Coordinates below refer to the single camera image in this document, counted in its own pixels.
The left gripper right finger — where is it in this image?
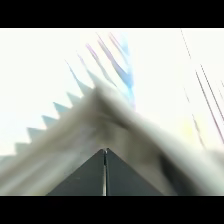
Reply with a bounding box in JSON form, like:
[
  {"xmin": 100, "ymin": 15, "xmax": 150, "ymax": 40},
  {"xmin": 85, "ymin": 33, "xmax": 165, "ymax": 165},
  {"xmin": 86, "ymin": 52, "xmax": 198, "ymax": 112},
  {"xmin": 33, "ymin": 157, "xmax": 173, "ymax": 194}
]
[{"xmin": 106, "ymin": 148, "xmax": 164, "ymax": 197}]

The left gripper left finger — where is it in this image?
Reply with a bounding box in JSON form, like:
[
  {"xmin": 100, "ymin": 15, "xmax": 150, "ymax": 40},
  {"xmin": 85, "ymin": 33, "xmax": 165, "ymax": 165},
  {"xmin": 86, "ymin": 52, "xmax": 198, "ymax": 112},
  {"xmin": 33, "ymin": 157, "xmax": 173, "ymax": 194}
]
[{"xmin": 46, "ymin": 148, "xmax": 106, "ymax": 197}]

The brown T-shirt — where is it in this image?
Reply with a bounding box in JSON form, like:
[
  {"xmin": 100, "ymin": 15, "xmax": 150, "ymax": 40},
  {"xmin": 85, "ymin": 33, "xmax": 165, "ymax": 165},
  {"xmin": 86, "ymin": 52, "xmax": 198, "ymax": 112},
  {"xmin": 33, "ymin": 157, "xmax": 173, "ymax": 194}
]
[{"xmin": 0, "ymin": 83, "xmax": 224, "ymax": 197}]

